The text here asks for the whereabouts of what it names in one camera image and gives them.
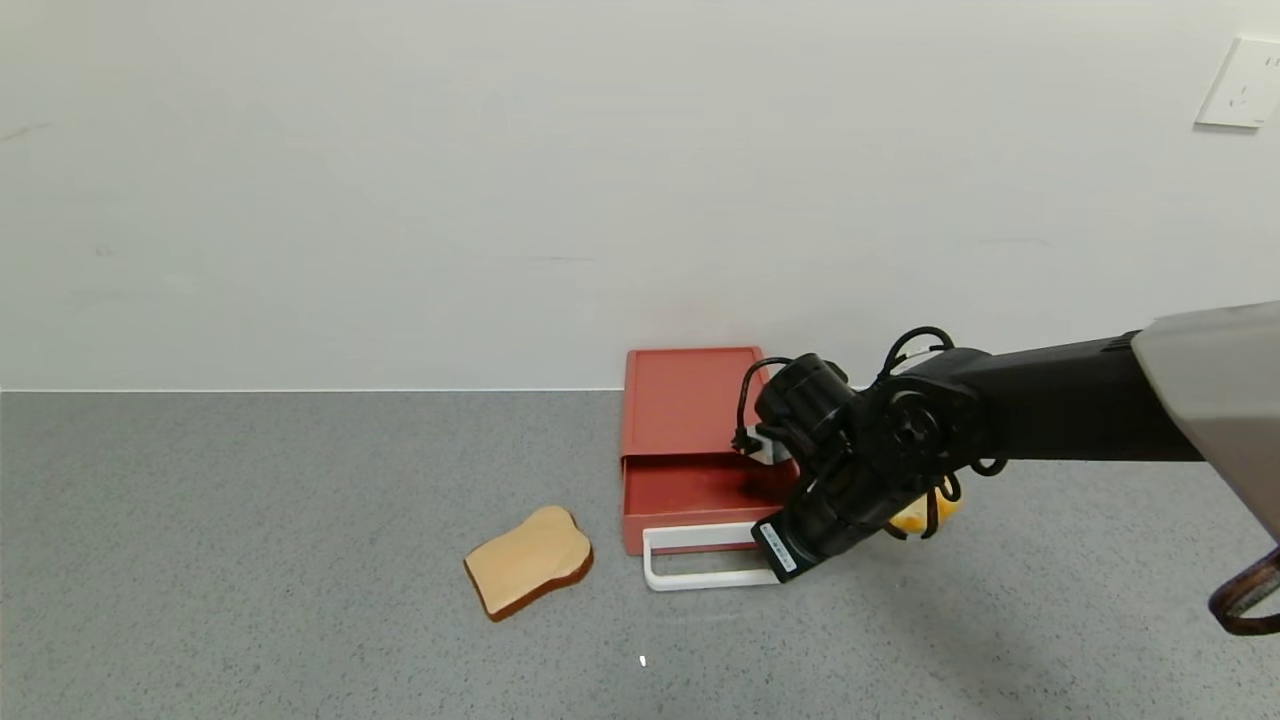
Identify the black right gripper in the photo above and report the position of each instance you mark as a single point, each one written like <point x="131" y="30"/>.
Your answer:
<point x="779" y="549"/>

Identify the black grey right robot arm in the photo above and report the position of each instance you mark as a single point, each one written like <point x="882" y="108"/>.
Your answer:
<point x="1080" y="400"/>

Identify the orange white toy donut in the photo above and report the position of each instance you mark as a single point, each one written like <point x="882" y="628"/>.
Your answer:
<point x="915" y="515"/>

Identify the toy toast slice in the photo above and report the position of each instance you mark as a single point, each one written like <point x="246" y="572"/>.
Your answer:
<point x="525" y="560"/>

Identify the black labelled wrist camera box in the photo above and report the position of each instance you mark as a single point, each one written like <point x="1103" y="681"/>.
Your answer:
<point x="778" y="548"/>

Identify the white wall socket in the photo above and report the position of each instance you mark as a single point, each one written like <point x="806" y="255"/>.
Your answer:
<point x="1245" y="85"/>

